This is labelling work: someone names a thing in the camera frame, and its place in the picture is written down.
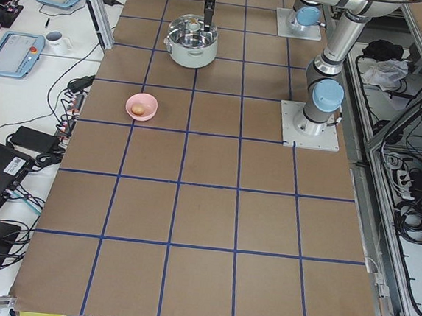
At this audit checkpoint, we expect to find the glass pot lid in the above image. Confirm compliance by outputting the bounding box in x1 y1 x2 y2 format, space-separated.
168 14 218 49

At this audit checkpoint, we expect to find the brown egg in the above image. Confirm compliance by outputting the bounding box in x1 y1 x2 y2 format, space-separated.
131 103 145 116

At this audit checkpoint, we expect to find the mint green electric pot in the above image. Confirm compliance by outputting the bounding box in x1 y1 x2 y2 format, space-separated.
163 14 219 69

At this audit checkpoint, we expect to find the small black power brick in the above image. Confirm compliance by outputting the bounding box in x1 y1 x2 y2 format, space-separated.
102 0 122 6

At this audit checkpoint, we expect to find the pink bowl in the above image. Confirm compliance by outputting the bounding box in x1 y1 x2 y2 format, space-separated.
125 93 158 122

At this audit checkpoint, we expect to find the white mug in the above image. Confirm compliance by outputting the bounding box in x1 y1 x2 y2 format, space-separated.
46 30 73 56

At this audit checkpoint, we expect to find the black cloth pile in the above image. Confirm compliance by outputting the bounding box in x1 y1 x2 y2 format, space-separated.
362 39 404 61

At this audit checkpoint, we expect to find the white crumpled cloth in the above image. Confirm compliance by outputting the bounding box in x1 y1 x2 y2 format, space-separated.
362 60 409 91

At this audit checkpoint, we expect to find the near blue teach pendant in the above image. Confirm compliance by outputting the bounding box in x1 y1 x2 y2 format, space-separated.
0 31 46 78

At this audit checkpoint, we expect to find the black power adapter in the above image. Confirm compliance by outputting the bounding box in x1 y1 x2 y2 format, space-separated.
10 126 60 153

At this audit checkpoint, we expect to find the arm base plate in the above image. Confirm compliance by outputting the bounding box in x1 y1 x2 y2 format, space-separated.
281 100 339 152
276 8 323 41

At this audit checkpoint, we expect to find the aluminium frame post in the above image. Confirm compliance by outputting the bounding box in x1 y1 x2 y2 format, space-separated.
86 0 115 52

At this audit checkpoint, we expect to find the coiled black cable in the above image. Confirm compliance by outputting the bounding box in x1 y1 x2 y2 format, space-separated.
392 207 422 245

